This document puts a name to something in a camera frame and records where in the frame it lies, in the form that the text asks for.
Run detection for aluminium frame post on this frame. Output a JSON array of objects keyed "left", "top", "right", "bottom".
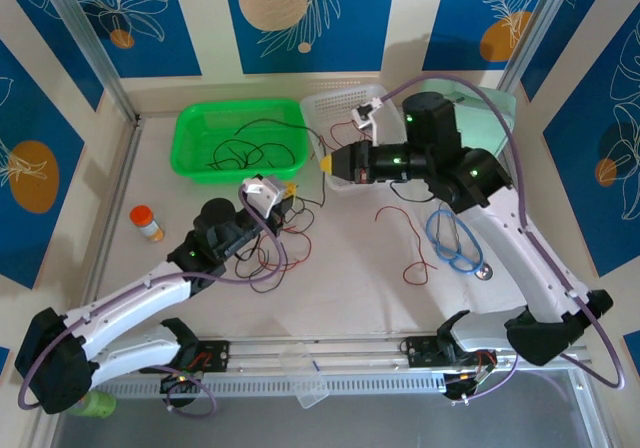
[
  {"left": 497, "top": 0, "right": 576, "bottom": 94},
  {"left": 37, "top": 0, "right": 140, "bottom": 125}
]

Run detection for green tape roll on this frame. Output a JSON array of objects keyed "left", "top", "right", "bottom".
[{"left": 73, "top": 390, "right": 117, "bottom": 419}]

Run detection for blue stethoscope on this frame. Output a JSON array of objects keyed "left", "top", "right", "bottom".
[{"left": 425, "top": 209, "right": 495, "bottom": 281}]

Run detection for grey slotted cable duct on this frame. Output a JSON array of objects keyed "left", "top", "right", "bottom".
[{"left": 62, "top": 372, "right": 446, "bottom": 399}]

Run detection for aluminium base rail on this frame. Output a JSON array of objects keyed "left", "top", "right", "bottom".
[{"left": 42, "top": 330, "right": 594, "bottom": 384}]

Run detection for black wires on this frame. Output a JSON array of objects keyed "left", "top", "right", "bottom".
[{"left": 107, "top": 112, "right": 526, "bottom": 339}]

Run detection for white plastic basket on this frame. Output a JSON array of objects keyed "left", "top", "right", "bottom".
[{"left": 298, "top": 82, "right": 424, "bottom": 198}]

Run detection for mint green zip pouch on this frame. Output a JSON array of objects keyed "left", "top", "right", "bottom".
[{"left": 419, "top": 78, "right": 518, "bottom": 157}]

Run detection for grey metal panel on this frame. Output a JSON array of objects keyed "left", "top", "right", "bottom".
[{"left": 49, "top": 367, "right": 601, "bottom": 448}]

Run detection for black power connector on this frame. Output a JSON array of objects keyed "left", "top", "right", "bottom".
[
  {"left": 159, "top": 371, "right": 202, "bottom": 395},
  {"left": 442, "top": 372, "right": 496, "bottom": 403}
]

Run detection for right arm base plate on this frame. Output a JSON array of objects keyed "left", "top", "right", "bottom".
[{"left": 402, "top": 336, "right": 501, "bottom": 369}]

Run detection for green plastic basket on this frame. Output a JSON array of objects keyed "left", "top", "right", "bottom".
[{"left": 168, "top": 98, "right": 309, "bottom": 187}]

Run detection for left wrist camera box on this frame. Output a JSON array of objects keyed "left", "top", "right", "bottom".
[{"left": 241, "top": 176, "right": 286, "bottom": 217}]

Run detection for orange cap pill bottle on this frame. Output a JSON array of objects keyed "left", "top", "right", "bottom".
[{"left": 129, "top": 205, "right": 165, "bottom": 243}]

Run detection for aluminium side rail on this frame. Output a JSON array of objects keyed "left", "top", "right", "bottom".
[
  {"left": 74, "top": 115, "right": 146, "bottom": 339},
  {"left": 499, "top": 151, "right": 524, "bottom": 189}
]

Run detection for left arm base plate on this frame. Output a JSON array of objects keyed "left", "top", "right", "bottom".
[{"left": 137, "top": 340, "right": 232, "bottom": 374}]

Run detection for clear plastic box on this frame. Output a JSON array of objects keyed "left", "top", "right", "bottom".
[{"left": 279, "top": 342, "right": 330, "bottom": 409}]

